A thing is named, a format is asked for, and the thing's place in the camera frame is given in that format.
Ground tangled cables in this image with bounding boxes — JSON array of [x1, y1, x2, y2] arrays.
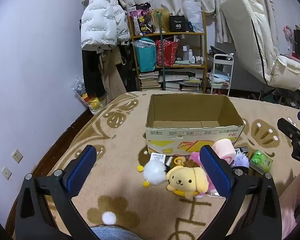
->
[[261, 86, 300, 110]]

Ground black hanging coat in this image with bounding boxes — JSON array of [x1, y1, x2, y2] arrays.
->
[[81, 47, 105, 98]]

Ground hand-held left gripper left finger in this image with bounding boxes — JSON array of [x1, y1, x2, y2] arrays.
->
[[14, 144, 98, 240]]

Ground beige floral rug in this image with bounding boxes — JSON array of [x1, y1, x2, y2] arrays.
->
[[14, 90, 300, 240]]

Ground pink fan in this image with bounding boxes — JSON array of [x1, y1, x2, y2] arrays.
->
[[284, 26, 296, 53]]

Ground green pole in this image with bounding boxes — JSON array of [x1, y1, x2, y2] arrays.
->
[[157, 11, 167, 90]]

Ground white trolley cart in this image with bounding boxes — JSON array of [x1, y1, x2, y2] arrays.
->
[[207, 54, 234, 97]]

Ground pink bear plush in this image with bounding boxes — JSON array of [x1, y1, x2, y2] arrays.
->
[[189, 152, 225, 199]]

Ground row of small bottles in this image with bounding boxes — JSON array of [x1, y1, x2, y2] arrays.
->
[[182, 45, 205, 65]]

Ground dark printed bag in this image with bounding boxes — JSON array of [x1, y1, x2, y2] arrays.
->
[[129, 2, 155, 35]]

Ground black hanging garment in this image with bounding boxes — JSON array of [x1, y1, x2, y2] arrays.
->
[[119, 42, 140, 92]]

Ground white recliner chair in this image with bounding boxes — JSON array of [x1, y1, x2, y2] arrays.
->
[[219, 0, 300, 92]]

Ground cardboard box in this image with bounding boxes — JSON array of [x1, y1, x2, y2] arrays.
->
[[145, 94, 246, 155]]

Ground white puffer jacket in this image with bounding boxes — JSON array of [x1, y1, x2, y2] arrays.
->
[[80, 0, 130, 51]]

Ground black box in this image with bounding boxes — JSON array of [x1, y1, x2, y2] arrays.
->
[[169, 15, 186, 32]]

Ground narrow stack of books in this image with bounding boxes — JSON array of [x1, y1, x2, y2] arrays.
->
[[139, 71, 160, 92]]

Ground white pom-pom plush toy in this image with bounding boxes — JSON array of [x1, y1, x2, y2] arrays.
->
[[137, 152, 168, 188]]

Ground wooden shelf rack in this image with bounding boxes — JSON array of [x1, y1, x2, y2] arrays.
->
[[128, 11, 207, 93]]

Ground clear plastic bag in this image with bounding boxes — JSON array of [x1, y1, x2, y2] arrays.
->
[[181, 1, 205, 33]]

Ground white wall outlet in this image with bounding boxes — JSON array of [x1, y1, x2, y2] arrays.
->
[[12, 149, 24, 163], [1, 166, 12, 180]]

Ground plastic bag of toys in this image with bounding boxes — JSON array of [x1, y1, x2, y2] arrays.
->
[[72, 77, 108, 115]]

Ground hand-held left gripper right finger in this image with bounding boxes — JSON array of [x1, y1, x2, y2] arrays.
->
[[197, 145, 283, 240]]

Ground pink striped soft roll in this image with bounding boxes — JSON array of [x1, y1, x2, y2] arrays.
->
[[212, 138, 237, 167]]

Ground green tissue pack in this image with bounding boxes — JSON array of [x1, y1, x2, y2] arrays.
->
[[249, 149, 274, 174]]

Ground yellow dog plush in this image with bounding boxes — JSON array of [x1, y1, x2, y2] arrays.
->
[[166, 157, 210, 200]]

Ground blond wig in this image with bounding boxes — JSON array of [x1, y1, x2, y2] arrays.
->
[[150, 9, 173, 33]]

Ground red patterned bag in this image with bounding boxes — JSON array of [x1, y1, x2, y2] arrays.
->
[[155, 38, 180, 67]]

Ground purple white fluffy toy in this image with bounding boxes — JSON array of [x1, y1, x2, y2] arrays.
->
[[231, 152, 250, 174]]

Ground beige hanging trousers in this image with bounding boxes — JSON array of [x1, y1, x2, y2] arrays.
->
[[99, 47, 127, 100]]

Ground person's pink trouser leg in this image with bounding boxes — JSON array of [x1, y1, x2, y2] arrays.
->
[[279, 166, 300, 240]]

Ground wide stack of books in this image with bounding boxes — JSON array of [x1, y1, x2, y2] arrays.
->
[[157, 74, 203, 92]]

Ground teal bag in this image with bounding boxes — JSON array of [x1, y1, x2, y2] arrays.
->
[[134, 38, 157, 72]]

